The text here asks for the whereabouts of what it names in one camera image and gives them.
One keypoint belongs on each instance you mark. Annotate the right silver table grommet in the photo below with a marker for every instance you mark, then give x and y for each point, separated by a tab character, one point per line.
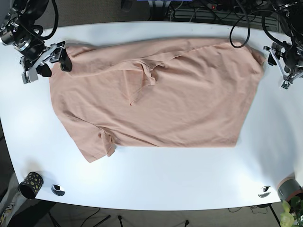
264	191

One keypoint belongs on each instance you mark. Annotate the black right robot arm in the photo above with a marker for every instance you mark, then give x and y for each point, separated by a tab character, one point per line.
19	30

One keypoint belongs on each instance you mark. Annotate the salmon pink T-shirt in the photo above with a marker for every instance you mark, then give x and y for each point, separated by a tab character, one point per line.
174	93

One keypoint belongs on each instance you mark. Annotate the green potted plant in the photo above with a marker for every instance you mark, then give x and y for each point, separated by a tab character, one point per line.
292	216

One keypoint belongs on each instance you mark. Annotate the black dotted cup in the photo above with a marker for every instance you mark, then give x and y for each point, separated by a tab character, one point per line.
31	185

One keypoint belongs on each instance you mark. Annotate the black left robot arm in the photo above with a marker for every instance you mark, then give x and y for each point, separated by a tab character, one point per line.
289	15

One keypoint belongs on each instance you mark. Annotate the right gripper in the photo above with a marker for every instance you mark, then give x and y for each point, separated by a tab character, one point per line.
55	53

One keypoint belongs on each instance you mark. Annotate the left silver table grommet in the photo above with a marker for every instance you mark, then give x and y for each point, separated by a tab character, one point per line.
58	190

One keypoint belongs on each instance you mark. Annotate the silver table grommet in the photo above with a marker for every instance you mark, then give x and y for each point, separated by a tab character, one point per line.
58	190
264	191

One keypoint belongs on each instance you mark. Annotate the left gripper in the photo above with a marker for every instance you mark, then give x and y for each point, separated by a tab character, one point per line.
289	62

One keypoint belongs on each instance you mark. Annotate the grey plant pot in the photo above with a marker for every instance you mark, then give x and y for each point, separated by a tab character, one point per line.
288	188

